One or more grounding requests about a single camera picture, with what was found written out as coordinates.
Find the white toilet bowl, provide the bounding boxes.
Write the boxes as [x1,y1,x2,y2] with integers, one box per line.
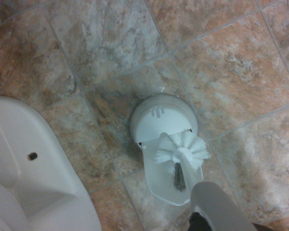
[0,96,101,231]

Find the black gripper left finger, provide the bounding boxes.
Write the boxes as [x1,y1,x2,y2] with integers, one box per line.
[187,211,212,231]

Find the white toilet brush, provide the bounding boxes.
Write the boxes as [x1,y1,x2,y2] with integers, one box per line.
[154,133,256,231]

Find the white toilet brush holder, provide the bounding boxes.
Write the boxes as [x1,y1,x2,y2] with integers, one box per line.
[129,94,204,206]

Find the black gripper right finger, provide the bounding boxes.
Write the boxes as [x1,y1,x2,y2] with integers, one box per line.
[252,222,268,231]

